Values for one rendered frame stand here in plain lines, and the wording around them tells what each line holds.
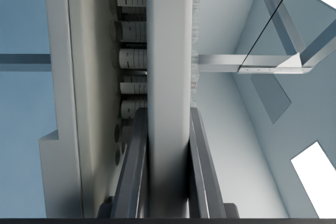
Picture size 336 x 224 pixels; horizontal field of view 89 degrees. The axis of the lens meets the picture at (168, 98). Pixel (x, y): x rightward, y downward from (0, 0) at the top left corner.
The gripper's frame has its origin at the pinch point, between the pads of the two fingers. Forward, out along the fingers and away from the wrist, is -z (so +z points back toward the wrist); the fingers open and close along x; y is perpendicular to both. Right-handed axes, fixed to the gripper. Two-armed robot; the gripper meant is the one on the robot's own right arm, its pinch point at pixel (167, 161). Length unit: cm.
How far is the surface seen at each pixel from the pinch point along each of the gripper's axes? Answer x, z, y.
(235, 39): -167, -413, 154
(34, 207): 107, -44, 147
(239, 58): -33, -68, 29
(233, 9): -143, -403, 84
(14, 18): 106, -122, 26
